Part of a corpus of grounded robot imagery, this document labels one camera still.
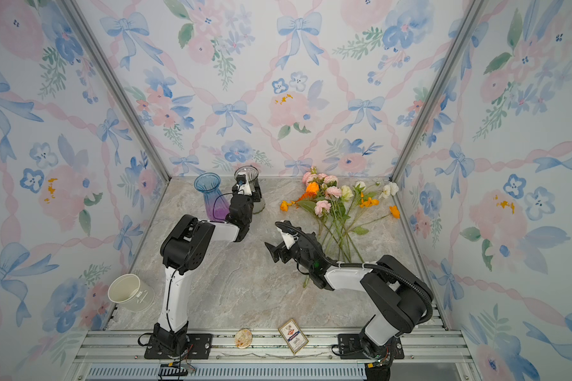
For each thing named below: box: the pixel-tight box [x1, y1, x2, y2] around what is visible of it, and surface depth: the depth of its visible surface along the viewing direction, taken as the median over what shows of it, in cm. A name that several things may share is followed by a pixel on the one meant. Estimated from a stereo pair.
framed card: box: [278, 318, 310, 355], surface depth 76 cm
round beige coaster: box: [234, 327, 253, 350], surface depth 78 cm
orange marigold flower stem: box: [279, 181, 320, 212], surface depth 109 cm
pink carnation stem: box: [315, 186, 365, 263], surface depth 105 cm
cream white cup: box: [107, 273, 155, 313], surface depth 79 cm
